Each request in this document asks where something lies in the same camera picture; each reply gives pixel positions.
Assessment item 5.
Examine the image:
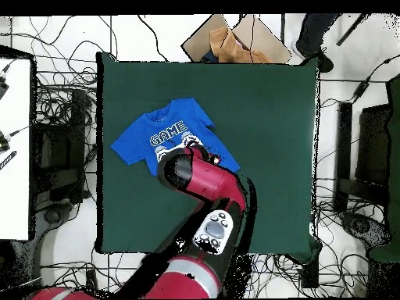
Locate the black table leg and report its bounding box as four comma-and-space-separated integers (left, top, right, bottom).
300, 255, 320, 289

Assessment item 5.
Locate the black rod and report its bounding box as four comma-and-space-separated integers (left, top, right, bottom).
336, 12, 371, 47

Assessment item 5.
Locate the black power strip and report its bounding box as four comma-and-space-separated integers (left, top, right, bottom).
85, 268, 100, 293

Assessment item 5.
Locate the person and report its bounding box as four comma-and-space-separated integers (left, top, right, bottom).
295, 12, 341, 73

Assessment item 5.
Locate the blue black cable tangle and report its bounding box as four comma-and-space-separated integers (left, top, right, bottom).
249, 253, 302, 298

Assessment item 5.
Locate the dark blue cloth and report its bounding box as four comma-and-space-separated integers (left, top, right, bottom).
200, 50, 220, 63

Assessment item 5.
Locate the white table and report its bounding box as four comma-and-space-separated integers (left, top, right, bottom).
0, 46, 36, 242

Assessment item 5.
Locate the black ribbed strip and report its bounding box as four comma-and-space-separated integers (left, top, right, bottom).
0, 150, 18, 172

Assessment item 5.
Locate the black power adapter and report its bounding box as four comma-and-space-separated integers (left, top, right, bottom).
352, 77, 370, 102

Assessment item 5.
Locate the tan cloth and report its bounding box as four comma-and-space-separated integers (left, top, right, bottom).
209, 27, 275, 64

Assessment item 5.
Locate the dark green table cloth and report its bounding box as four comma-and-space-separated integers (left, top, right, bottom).
368, 73, 400, 264
95, 51, 323, 263

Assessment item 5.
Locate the blue printed T-shirt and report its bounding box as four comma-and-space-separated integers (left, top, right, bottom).
109, 97, 241, 177

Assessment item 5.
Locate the brown cardboard box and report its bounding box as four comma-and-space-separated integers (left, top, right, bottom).
180, 13, 293, 65

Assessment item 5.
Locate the black device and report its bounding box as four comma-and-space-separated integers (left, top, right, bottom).
0, 130, 13, 154
0, 74, 10, 102

